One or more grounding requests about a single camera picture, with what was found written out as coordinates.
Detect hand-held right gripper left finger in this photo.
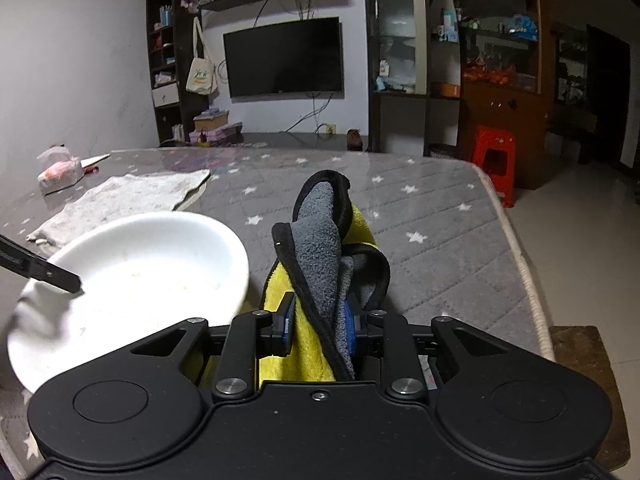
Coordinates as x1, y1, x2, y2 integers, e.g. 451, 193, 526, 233
130, 291, 297, 397

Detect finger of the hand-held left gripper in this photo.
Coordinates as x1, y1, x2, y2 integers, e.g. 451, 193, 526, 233
0, 234, 82, 293

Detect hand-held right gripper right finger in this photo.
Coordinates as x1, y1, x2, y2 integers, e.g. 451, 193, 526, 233
344, 300, 507, 397

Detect yellow grey microfibre cloth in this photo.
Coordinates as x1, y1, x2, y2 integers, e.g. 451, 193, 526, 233
255, 170, 392, 383

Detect white bowl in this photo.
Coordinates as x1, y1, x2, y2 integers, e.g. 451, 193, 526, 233
7, 211, 250, 393

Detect pink white tissue pack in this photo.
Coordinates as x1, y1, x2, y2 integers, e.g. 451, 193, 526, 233
37, 146, 83, 196

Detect white printed towel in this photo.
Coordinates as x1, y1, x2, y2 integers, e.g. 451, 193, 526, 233
26, 169, 211, 247

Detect dark low television bench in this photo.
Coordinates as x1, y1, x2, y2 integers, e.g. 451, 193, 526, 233
160, 131, 371, 152

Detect dark open bookshelf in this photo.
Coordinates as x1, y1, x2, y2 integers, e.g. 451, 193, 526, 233
146, 0, 201, 146

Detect pink flat box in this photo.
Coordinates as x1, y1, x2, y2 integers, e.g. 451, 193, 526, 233
189, 122, 243, 147

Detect brown cardboard box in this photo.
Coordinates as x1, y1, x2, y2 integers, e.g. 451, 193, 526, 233
194, 110, 230, 132

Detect red plastic stool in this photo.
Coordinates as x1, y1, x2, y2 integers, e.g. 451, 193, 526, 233
470, 125, 518, 209

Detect canvas tote bag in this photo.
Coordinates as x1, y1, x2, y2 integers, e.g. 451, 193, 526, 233
186, 17, 219, 96

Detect brown floor mat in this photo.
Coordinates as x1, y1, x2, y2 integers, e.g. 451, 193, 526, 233
549, 326, 632, 471

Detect dark wooden cabinet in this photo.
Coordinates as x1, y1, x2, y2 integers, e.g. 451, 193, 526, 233
425, 0, 556, 191

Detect black television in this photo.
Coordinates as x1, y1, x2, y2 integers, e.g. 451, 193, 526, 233
222, 16, 345, 101

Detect glass display cabinet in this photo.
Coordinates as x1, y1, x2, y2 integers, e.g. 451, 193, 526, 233
364, 0, 431, 153

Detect dark wooden door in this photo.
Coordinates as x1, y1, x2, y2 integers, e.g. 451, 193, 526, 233
587, 25, 632, 166

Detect black television cable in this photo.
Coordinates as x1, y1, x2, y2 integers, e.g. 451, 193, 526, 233
282, 92, 335, 133

